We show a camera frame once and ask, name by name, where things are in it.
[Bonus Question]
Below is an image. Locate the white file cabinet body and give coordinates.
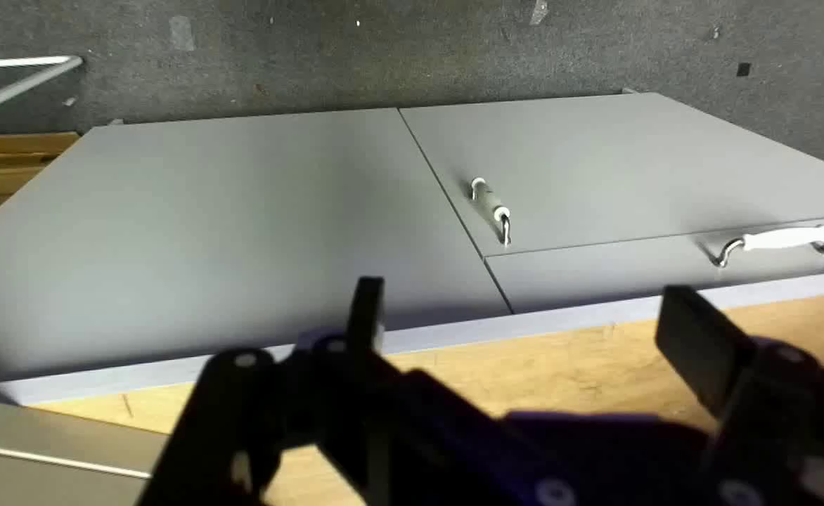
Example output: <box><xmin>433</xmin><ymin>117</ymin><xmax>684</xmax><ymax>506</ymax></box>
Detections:
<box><xmin>0</xmin><ymin>90</ymin><xmax>824</xmax><ymax>407</ymax></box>

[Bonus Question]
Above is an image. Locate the brown wooden board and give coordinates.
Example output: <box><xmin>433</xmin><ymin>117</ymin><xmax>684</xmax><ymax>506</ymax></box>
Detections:
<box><xmin>0</xmin><ymin>130</ymin><xmax>82</xmax><ymax>235</ymax></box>

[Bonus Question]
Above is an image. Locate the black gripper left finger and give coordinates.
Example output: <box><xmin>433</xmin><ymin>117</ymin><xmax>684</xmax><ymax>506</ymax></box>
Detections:
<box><xmin>137</xmin><ymin>276</ymin><xmax>525</xmax><ymax>506</ymax></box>

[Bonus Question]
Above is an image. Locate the long white drawer handle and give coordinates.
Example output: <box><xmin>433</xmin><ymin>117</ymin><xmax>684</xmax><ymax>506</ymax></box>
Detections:
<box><xmin>699</xmin><ymin>223</ymin><xmax>824</xmax><ymax>270</ymax></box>

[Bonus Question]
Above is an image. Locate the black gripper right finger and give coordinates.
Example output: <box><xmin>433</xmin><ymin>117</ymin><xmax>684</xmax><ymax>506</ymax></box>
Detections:
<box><xmin>651</xmin><ymin>284</ymin><xmax>824</xmax><ymax>506</ymax></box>

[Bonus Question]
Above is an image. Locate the silver metal tube frame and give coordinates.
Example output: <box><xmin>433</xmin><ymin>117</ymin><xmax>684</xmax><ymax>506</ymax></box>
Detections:
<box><xmin>0</xmin><ymin>53</ymin><xmax>86</xmax><ymax>123</ymax></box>

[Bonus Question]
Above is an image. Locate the short white drawer handle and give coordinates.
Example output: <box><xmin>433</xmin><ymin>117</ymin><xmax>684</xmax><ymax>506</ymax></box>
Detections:
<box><xmin>466</xmin><ymin>175</ymin><xmax>518</xmax><ymax>246</ymax></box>

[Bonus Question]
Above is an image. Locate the white large drawer front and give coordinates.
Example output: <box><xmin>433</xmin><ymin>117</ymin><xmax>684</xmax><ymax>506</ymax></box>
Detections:
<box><xmin>395</xmin><ymin>90</ymin><xmax>824</xmax><ymax>258</ymax></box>

